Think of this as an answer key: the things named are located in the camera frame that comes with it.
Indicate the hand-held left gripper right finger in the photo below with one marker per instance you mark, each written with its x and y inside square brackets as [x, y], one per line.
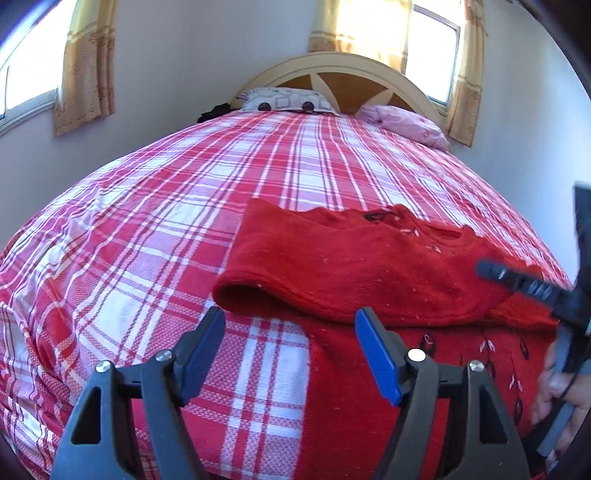
[376, 355]

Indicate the pink pillow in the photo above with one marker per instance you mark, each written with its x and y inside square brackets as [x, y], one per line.
[406, 122]

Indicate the person's right hand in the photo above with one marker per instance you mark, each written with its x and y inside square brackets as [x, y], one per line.
[547, 390]

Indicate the cream wooden headboard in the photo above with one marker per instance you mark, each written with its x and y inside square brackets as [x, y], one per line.
[351, 85]

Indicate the dark cloth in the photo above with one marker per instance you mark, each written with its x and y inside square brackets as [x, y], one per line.
[214, 112]

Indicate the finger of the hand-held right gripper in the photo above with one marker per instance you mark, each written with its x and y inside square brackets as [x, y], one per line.
[517, 280]

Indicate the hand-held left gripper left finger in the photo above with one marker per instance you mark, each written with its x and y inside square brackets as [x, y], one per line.
[203, 355]

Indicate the red white plaid bedsheet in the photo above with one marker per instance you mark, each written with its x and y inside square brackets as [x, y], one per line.
[184, 184]

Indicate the red knit sweater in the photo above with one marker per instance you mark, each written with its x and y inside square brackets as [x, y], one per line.
[323, 258]

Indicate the grey white patterned pillow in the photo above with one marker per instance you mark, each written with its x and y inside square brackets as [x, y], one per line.
[281, 99]

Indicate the yellow patterned curtain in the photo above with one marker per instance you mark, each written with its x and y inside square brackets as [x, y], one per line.
[85, 69]
[468, 78]
[355, 32]

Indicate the window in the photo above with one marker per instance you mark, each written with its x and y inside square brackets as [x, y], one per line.
[32, 69]
[434, 55]

